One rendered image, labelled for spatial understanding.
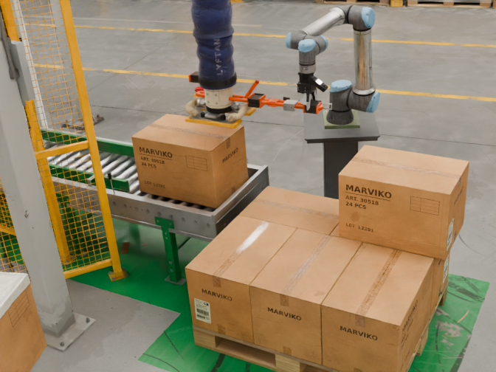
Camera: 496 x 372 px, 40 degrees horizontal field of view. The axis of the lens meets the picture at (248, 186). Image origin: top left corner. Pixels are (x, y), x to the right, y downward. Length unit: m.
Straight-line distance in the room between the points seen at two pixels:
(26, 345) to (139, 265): 1.81
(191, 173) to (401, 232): 1.33
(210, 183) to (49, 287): 1.12
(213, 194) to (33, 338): 1.53
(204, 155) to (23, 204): 1.07
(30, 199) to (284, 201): 1.52
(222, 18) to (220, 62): 0.25
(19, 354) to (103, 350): 1.13
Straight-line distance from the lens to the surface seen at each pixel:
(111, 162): 5.09
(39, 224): 3.91
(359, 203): 3.71
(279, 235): 3.90
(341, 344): 3.49
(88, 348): 4.18
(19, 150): 3.71
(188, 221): 4.17
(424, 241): 3.70
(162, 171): 4.31
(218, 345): 3.98
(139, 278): 4.64
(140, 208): 4.36
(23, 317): 3.07
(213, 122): 4.00
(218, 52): 3.89
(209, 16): 3.82
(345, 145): 4.74
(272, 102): 3.89
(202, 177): 4.14
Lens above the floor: 2.64
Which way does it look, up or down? 28 degrees down
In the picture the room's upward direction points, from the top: 5 degrees counter-clockwise
